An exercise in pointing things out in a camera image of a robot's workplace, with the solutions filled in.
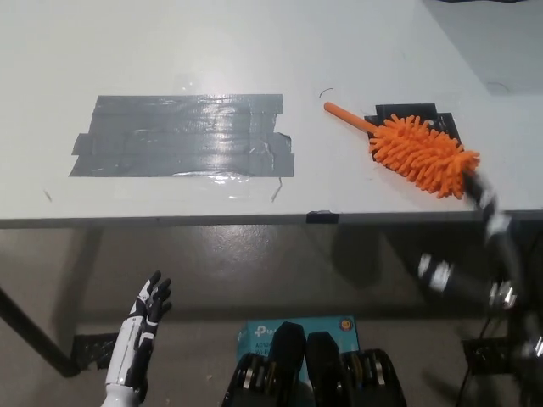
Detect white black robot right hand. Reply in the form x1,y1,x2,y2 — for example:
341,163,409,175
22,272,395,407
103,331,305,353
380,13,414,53
417,171,522,309

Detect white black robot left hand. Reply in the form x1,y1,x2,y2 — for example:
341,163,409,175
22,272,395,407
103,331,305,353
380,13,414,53
104,270,173,407

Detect orange microfibre duster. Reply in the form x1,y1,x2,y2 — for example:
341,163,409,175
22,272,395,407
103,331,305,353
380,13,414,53
322,101,482,200

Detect black floor tape patch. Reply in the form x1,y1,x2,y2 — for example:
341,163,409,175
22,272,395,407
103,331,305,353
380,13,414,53
71,332,122,372
461,337,517,376

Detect black table leg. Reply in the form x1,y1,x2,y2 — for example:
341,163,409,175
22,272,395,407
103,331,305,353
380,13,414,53
0,287,82,378

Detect teal router cardboard box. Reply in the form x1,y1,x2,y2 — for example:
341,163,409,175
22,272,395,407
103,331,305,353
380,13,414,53
236,314,362,385

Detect small black tape strip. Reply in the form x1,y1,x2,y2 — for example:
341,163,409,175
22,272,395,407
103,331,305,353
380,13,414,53
305,209,340,225

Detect thin black cable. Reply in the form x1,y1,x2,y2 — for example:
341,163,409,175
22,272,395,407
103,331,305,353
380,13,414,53
458,313,495,406

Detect grey duct tape patch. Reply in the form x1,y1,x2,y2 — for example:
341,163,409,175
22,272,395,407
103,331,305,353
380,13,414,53
67,93,296,180

